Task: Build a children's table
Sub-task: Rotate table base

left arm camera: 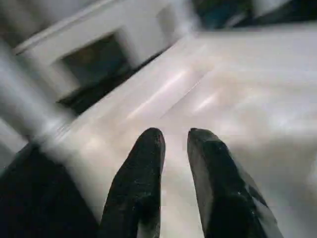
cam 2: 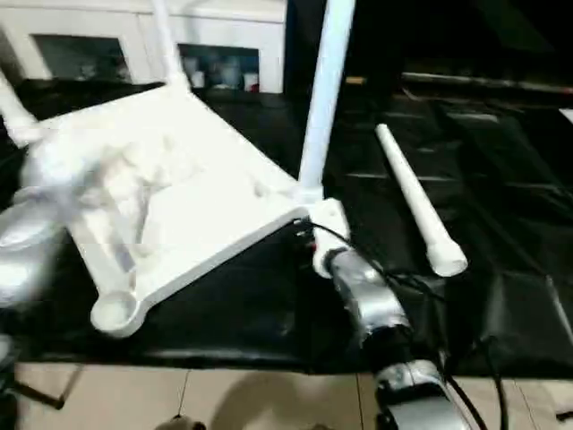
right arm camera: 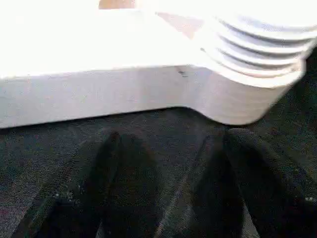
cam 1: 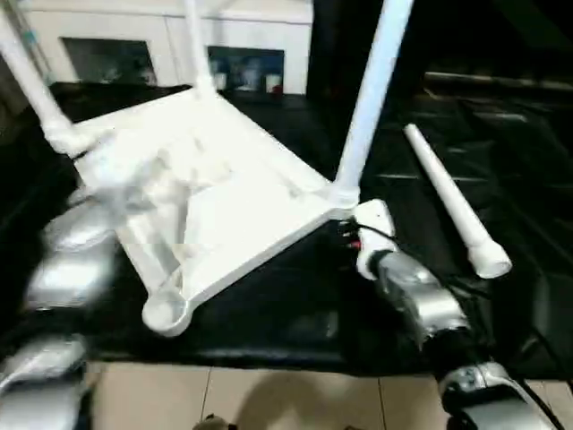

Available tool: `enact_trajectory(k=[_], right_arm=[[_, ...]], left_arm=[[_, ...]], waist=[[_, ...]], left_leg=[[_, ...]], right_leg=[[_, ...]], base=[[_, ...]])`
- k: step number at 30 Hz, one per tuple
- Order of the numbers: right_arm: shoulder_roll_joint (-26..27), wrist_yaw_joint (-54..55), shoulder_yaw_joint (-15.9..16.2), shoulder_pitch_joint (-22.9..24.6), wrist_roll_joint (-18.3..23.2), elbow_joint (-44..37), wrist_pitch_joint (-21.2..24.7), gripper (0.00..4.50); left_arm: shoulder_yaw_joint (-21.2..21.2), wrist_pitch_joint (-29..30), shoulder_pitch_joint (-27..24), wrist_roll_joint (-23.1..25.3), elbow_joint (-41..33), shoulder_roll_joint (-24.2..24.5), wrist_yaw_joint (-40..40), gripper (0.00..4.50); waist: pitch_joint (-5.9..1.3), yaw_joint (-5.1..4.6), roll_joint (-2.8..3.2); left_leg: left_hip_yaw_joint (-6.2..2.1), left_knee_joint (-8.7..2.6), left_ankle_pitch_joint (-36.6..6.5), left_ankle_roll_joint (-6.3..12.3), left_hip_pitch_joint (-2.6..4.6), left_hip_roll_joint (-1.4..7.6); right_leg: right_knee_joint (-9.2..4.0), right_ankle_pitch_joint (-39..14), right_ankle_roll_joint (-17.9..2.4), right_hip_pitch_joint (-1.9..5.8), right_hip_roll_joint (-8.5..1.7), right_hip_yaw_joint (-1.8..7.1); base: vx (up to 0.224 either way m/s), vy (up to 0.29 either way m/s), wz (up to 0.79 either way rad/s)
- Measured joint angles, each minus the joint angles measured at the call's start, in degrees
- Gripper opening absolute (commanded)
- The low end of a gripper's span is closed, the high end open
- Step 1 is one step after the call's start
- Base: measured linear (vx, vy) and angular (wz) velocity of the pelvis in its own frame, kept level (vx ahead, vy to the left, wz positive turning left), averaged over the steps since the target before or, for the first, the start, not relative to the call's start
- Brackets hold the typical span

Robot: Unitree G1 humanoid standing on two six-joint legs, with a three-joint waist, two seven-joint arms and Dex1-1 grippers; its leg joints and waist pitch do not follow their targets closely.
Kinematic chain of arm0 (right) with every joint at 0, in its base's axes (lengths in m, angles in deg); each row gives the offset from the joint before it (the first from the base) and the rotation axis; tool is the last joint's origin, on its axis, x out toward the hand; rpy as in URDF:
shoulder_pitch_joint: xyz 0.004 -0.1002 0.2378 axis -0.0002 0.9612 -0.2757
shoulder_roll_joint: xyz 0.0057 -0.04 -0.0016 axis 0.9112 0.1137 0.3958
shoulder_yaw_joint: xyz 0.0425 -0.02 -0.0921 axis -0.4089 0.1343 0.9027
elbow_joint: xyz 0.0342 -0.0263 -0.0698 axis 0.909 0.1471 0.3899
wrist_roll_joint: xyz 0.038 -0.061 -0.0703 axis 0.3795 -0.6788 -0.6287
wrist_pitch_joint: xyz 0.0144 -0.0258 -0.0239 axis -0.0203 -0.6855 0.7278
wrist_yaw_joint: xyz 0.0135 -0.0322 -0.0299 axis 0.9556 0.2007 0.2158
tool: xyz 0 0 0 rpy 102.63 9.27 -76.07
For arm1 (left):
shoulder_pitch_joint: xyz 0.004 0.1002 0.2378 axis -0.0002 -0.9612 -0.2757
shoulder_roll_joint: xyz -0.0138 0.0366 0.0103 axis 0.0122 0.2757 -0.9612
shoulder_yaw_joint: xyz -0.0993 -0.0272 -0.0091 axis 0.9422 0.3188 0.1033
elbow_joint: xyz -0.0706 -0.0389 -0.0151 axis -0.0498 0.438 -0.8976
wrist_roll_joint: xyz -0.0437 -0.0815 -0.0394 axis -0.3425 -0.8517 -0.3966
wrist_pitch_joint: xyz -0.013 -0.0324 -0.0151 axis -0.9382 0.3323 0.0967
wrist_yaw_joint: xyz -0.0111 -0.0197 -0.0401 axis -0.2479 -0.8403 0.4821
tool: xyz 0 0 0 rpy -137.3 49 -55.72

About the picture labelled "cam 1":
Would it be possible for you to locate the white plastic table leg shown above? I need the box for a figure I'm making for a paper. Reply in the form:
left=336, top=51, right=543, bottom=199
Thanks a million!
left=333, top=0, right=415, bottom=210
left=402, top=124, right=514, bottom=280
left=185, top=0, right=220, bottom=102
left=0, top=17, right=90, bottom=156

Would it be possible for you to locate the white plastic table top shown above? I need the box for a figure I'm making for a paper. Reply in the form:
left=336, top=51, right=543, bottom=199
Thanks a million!
left=47, top=84, right=362, bottom=338

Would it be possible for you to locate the black work mat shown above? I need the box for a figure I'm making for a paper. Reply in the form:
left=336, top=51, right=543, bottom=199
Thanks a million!
left=0, top=80, right=573, bottom=382

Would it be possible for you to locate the white glass door cabinet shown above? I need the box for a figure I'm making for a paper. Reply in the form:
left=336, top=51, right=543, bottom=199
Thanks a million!
left=17, top=0, right=314, bottom=95

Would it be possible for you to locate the grey curtain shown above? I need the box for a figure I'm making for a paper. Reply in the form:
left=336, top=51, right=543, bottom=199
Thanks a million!
left=0, top=0, right=50, bottom=113

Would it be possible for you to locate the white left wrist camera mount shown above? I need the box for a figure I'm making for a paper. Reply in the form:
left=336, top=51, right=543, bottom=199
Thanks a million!
left=89, top=160, right=153, bottom=216

